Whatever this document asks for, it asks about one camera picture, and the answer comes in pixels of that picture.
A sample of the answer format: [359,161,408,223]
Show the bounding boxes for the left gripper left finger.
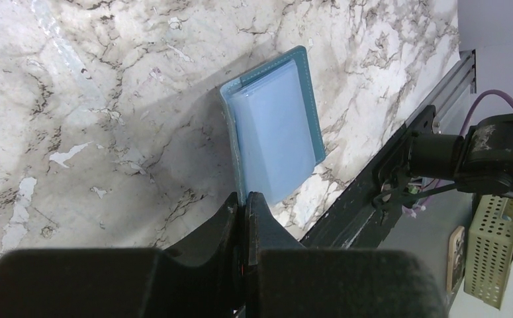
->
[0,193,239,317]

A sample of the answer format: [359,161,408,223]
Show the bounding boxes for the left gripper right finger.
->
[244,192,447,317]

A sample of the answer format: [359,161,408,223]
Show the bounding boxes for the blue card holder wallet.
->
[218,46,326,205]

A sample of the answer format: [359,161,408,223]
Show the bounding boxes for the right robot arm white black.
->
[408,113,513,199]

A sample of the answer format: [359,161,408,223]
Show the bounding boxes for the beige perforated box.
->
[464,195,513,309]

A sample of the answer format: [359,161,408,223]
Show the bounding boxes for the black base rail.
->
[301,105,436,248]

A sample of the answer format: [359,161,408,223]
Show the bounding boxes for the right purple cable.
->
[402,89,513,218]

